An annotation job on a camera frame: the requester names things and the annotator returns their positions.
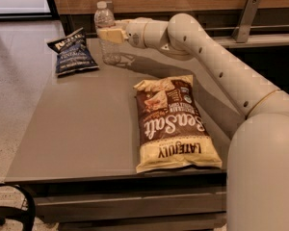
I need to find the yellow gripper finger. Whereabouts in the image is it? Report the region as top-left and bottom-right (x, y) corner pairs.
(97, 28), (128, 44)
(115, 19), (131, 29)

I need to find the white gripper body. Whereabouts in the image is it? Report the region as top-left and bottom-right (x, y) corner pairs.
(125, 17), (151, 48)

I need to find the clear plastic water bottle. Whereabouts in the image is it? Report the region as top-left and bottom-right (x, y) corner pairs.
(94, 1), (121, 65)

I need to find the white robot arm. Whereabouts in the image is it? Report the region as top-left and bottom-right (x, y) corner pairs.
(97, 13), (289, 231)

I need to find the blue chip bag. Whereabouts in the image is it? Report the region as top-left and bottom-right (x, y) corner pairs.
(47, 28), (99, 76)

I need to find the brown yellow tortilla chip bag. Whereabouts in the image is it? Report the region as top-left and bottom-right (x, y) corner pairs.
(134, 75), (223, 172)

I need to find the grey table drawer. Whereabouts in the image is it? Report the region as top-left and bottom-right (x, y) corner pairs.
(35, 187), (226, 222)

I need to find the black chair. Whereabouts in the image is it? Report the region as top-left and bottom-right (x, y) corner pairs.
(0, 183), (36, 231)

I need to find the right metal bracket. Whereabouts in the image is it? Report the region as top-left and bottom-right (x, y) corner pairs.
(232, 0), (261, 43)

